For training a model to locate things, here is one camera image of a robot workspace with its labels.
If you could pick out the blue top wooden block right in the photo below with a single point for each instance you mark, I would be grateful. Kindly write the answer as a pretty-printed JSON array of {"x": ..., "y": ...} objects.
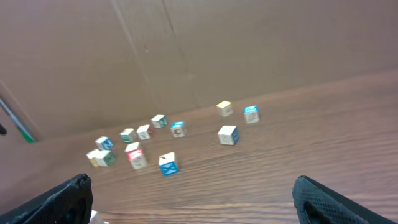
[{"x": 251, "y": 114}]

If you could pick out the X marked wooden block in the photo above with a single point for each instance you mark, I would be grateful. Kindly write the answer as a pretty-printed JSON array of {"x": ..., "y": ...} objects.
[{"x": 92, "y": 158}]

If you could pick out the green B wooden block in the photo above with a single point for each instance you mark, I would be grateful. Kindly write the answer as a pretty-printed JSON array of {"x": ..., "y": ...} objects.
[{"x": 128, "y": 135}]

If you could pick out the blue X wooden block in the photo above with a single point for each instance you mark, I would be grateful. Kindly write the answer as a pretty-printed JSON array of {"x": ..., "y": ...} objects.
[{"x": 168, "y": 164}]

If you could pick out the plain wooden block red side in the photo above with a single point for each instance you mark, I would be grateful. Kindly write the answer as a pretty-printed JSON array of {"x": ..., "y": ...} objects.
[{"x": 144, "y": 132}]

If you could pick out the wooden block top centre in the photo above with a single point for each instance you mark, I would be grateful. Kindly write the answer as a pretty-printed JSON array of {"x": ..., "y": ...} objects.
[{"x": 159, "y": 121}]

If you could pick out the green tipped pen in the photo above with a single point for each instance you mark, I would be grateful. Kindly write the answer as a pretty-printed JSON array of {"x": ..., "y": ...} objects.
[{"x": 19, "y": 125}]

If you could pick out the yellow top wooden block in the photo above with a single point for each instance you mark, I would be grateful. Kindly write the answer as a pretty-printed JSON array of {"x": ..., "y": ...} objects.
[{"x": 225, "y": 108}]

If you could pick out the blue sided wooden block left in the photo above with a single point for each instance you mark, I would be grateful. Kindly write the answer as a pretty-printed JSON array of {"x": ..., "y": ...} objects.
[{"x": 104, "y": 143}]

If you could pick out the plain wooden block blue H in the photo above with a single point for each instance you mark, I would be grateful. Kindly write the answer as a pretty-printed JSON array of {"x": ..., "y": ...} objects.
[{"x": 228, "y": 135}]

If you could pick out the green sided wooden block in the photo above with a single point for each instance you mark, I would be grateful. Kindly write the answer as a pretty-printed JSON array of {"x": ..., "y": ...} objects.
[{"x": 105, "y": 158}]

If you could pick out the red three wooden block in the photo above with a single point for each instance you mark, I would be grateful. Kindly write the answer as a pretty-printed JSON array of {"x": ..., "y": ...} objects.
[{"x": 137, "y": 159}]

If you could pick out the blue top wooden block middle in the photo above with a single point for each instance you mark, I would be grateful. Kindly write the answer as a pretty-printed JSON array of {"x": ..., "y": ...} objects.
[{"x": 178, "y": 129}]

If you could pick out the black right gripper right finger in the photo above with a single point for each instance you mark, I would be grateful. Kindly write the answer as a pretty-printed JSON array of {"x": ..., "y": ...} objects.
[{"x": 318, "y": 204}]

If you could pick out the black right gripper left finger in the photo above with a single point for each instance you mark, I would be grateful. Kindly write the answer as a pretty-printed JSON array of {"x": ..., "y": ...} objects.
[{"x": 68, "y": 203}]

